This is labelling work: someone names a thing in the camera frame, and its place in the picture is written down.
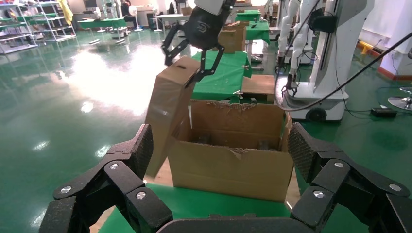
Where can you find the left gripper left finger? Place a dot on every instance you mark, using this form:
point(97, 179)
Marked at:
point(96, 193)

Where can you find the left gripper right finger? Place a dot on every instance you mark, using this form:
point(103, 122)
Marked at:
point(351, 193)

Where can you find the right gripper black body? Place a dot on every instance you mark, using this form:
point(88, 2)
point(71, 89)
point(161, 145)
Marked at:
point(206, 32)

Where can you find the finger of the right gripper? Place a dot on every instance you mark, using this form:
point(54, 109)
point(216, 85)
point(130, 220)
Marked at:
point(169, 48)
point(216, 67)

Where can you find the small brown cardboard box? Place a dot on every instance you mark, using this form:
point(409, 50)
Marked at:
point(169, 109)

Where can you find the white idle robot arm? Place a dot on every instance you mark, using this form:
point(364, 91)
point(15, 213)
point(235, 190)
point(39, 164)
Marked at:
point(284, 29)
point(301, 45)

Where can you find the large open cardboard carton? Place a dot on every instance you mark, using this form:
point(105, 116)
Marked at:
point(231, 173)

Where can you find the green table cloth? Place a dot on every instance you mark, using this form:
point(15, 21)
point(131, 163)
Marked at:
point(199, 205)
point(222, 74)

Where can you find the silver binder clip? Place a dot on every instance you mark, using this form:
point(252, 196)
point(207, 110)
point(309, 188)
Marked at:
point(238, 94)
point(246, 67)

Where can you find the white plain table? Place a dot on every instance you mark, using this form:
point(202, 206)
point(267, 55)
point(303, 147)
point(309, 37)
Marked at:
point(170, 16)

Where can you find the brown wooden panel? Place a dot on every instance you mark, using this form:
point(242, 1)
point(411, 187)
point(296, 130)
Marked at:
point(257, 84)

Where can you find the seated person in dark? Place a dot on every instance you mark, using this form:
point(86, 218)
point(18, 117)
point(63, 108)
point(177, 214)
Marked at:
point(127, 13)

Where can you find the long green covered table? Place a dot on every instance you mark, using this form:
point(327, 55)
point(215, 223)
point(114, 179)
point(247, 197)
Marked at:
point(103, 23)

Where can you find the black power adapter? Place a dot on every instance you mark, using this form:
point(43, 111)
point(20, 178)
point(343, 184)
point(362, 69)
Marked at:
point(383, 112)

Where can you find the chrome stool base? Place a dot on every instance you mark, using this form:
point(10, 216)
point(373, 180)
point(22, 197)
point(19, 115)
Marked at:
point(400, 102)

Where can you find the yellow hanging garment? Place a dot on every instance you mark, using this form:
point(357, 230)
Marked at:
point(66, 11)

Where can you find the metal storage rack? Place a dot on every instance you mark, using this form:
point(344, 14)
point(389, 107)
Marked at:
point(54, 22)
point(16, 29)

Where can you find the white idle robot body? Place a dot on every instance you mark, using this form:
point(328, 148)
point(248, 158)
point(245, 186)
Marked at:
point(338, 64)

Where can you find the yellow floor object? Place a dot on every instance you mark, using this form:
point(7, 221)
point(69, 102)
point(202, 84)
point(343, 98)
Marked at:
point(366, 47)

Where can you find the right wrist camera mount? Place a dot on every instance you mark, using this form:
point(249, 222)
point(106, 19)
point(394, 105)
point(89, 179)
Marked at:
point(209, 5)

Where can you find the white pedestal fan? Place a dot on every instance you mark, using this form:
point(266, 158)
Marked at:
point(133, 11)

